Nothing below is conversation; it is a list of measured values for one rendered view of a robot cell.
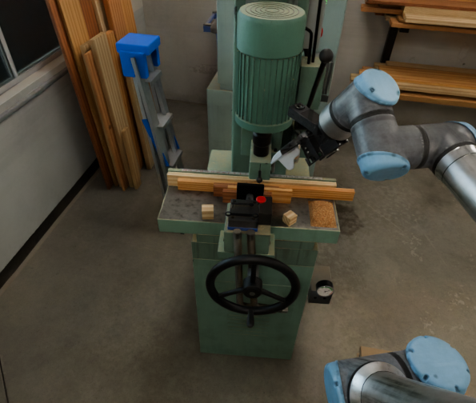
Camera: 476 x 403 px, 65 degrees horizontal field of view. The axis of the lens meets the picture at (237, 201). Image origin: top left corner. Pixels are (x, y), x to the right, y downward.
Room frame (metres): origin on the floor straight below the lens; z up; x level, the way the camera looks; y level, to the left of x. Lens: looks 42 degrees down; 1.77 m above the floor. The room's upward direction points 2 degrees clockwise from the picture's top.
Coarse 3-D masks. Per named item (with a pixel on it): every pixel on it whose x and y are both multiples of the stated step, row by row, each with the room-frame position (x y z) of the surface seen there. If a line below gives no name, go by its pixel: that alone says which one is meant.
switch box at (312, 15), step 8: (312, 0) 1.29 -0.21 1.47; (312, 8) 1.29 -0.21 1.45; (312, 16) 1.29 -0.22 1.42; (320, 16) 1.29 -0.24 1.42; (312, 24) 1.29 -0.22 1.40; (320, 24) 1.29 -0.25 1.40; (320, 32) 1.29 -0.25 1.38; (304, 40) 1.29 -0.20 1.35; (304, 48) 1.29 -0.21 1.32; (312, 48) 1.29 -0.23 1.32
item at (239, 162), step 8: (240, 0) 1.21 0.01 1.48; (304, 0) 1.20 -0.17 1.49; (304, 8) 1.20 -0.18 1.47; (232, 112) 1.22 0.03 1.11; (232, 120) 1.22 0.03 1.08; (232, 128) 1.22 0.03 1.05; (240, 128) 1.21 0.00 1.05; (288, 128) 1.20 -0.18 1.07; (232, 136) 1.22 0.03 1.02; (240, 136) 1.21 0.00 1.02; (288, 136) 1.20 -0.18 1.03; (232, 144) 1.21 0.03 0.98; (240, 144) 1.21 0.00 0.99; (232, 152) 1.21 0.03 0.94; (240, 152) 1.21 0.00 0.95; (232, 160) 1.21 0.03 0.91; (240, 160) 1.21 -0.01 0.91; (248, 160) 1.21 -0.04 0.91; (232, 168) 1.21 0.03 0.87; (240, 168) 1.21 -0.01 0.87; (248, 168) 1.21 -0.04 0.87; (280, 168) 1.20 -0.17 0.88
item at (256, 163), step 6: (252, 144) 1.08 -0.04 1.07; (270, 144) 1.09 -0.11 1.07; (252, 150) 1.04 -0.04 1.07; (270, 150) 1.05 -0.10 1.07; (252, 156) 1.01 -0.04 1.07; (270, 156) 1.02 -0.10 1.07; (252, 162) 0.98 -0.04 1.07; (258, 162) 0.98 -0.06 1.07; (264, 162) 0.98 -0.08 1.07; (252, 168) 0.98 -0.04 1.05; (258, 168) 0.98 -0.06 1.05; (264, 168) 0.98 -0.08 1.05; (270, 168) 0.98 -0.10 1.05; (252, 174) 0.98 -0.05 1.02; (264, 174) 0.98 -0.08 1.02
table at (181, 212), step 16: (176, 192) 1.02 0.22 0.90; (192, 192) 1.02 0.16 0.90; (208, 192) 1.02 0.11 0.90; (176, 208) 0.93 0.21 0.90; (192, 208) 0.94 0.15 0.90; (224, 208) 0.94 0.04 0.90; (272, 208) 0.95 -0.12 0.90; (288, 208) 0.95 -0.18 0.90; (304, 208) 0.95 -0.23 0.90; (160, 224) 0.88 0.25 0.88; (176, 224) 0.87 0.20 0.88; (192, 224) 0.87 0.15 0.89; (208, 224) 0.87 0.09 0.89; (224, 224) 0.87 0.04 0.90; (272, 224) 0.87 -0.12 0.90; (304, 224) 0.88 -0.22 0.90; (336, 224) 0.88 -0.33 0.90; (272, 240) 0.83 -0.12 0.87; (288, 240) 0.86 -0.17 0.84; (304, 240) 0.85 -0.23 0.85; (320, 240) 0.85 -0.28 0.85; (336, 240) 0.85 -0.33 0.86; (224, 256) 0.77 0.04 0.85; (272, 256) 0.76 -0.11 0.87
